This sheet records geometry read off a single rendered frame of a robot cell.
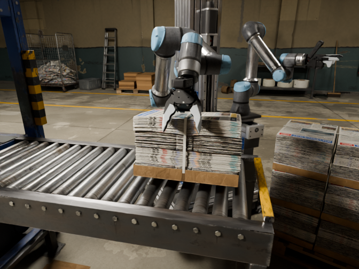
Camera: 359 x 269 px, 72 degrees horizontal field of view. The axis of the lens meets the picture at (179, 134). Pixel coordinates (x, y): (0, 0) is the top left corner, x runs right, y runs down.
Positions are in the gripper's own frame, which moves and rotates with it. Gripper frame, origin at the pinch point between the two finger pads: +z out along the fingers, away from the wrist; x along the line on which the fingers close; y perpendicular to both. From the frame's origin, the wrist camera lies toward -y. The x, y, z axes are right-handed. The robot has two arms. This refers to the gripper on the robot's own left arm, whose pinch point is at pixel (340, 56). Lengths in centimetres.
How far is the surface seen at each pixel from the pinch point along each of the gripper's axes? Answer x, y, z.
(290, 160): 52, 49, -8
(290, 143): 51, 39, -9
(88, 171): 140, 26, -65
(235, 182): 119, 21, -7
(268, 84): -498, 160, -229
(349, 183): 50, 54, 21
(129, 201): 143, 25, -34
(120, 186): 140, 25, -44
